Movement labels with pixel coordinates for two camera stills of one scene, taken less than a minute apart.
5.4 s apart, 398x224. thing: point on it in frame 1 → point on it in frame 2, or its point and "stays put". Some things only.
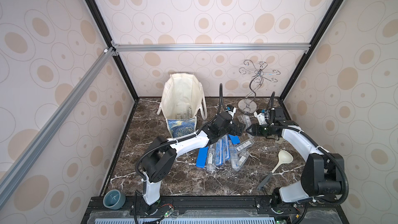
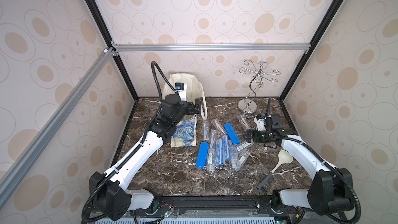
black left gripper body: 230,128 → 188,108
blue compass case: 235,139 stays put
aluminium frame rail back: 212,47 stays put
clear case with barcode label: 245,144 stays put
